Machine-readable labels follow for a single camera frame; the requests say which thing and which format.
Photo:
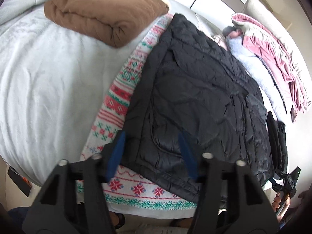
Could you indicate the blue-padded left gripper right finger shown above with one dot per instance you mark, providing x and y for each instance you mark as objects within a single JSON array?
[{"x": 194, "y": 161}]

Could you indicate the white grey bed sheet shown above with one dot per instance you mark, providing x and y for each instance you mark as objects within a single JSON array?
[{"x": 53, "y": 82}]

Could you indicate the light blue fleece blanket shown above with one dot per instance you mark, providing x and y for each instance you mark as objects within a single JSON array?
[{"x": 259, "y": 72}]

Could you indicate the pink velvet quilt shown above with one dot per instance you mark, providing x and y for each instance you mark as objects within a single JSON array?
[{"x": 264, "y": 44}]

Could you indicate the person's right hand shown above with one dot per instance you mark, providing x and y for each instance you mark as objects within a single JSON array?
[{"x": 276, "y": 205}]

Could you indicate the black quilted puffer jacket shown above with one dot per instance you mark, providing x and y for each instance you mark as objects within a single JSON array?
[{"x": 191, "y": 84}]

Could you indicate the grey white pillow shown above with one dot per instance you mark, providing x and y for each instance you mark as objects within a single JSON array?
[{"x": 256, "y": 10}]

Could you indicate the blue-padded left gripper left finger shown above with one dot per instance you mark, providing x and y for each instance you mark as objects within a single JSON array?
[{"x": 112, "y": 155}]

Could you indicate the folded brown blanket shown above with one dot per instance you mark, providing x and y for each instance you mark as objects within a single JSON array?
[{"x": 114, "y": 22}]

